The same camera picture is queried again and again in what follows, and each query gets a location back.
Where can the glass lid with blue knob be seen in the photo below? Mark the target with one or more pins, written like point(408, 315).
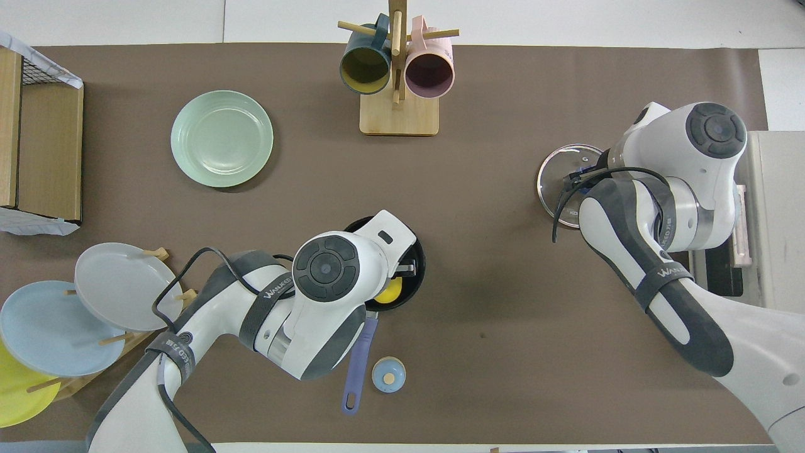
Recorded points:
point(560, 157)

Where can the yellow potato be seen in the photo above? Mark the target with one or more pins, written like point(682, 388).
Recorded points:
point(390, 290)

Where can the wooden mug tree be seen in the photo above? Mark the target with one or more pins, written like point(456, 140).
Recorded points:
point(399, 119)

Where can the cream toaster oven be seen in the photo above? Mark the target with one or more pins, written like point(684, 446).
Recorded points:
point(780, 207)

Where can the brown table mat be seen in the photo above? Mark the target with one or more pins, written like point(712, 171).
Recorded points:
point(503, 94)

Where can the grey plate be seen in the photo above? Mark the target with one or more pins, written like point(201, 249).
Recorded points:
point(126, 286)

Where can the pink ribbed mug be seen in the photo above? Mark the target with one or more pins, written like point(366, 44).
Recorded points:
point(429, 72)

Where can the small blue dome timer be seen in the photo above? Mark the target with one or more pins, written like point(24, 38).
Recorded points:
point(388, 371)

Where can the dark blue saucepan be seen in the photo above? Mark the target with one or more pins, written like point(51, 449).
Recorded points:
point(360, 365)

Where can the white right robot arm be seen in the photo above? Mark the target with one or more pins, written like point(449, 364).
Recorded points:
point(710, 132)

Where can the teal mug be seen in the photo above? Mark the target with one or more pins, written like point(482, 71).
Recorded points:
point(365, 66)

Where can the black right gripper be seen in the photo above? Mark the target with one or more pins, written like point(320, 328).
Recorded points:
point(585, 178)

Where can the wooden shelf box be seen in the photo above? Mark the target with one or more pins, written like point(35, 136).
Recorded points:
point(50, 151)

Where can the light blue plate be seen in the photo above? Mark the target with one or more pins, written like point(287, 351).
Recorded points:
point(50, 333)

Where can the wooden plate rack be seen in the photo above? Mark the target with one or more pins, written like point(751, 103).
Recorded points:
point(75, 385)

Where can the pale green plate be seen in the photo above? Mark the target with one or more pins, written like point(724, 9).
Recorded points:
point(221, 138)

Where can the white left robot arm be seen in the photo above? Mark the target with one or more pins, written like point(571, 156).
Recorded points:
point(327, 267)

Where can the white crumpled sheet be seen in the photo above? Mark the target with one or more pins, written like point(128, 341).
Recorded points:
point(31, 225)
point(72, 80)

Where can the yellow plate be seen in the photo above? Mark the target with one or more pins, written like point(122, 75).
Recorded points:
point(19, 396)

